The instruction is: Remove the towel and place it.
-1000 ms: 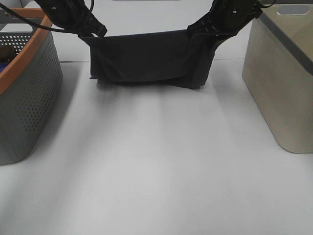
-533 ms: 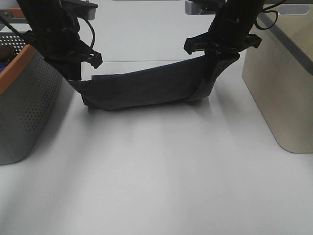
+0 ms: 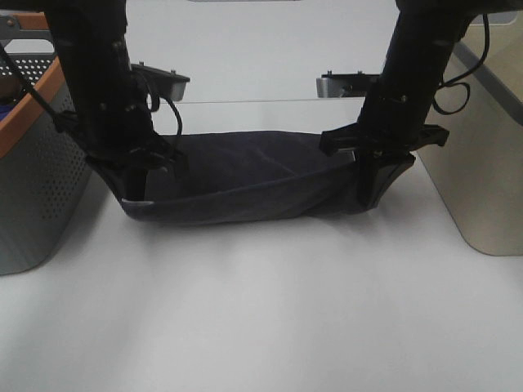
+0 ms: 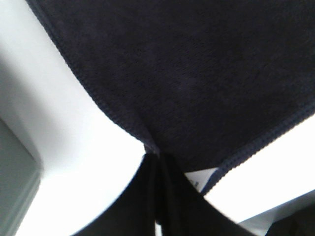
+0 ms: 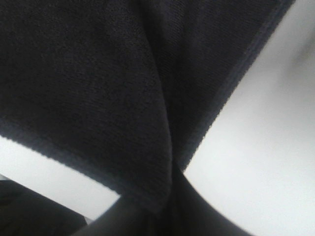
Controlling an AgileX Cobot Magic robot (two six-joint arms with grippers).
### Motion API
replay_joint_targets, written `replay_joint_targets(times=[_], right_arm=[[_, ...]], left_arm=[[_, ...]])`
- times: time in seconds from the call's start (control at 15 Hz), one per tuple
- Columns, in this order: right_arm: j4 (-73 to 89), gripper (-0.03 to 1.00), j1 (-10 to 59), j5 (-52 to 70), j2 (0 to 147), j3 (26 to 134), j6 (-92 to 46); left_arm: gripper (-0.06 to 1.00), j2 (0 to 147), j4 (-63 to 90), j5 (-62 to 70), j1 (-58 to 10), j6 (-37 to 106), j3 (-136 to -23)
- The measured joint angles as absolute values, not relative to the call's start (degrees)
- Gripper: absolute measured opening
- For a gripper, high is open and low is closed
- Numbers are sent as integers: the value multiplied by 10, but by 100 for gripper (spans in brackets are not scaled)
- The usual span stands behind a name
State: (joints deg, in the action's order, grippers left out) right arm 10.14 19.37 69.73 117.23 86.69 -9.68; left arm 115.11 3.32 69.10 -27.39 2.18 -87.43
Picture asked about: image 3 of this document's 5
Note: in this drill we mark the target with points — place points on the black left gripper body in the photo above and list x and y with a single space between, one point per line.
112 118

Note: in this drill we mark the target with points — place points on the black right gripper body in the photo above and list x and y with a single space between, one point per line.
390 120

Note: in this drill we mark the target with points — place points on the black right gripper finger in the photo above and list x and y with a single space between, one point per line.
377 173

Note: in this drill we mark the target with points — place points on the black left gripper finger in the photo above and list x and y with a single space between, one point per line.
134 181

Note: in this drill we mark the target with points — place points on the dark navy towel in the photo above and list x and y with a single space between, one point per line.
250 176

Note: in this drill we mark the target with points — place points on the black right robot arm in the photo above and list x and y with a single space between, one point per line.
424 37

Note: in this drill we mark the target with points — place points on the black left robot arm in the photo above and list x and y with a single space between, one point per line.
91 35

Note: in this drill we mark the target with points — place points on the grey perforated basket orange rim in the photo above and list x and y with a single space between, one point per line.
43 172

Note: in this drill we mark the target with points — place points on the beige basket grey rim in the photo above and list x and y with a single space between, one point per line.
478 173

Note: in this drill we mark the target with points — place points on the blue cloth in basket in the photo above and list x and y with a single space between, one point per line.
5 110

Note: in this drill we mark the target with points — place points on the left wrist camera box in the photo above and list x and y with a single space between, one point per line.
168 84

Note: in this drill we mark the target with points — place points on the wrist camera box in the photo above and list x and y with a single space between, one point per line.
168 84
344 85

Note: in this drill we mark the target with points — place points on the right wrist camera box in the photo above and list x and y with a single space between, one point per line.
344 85

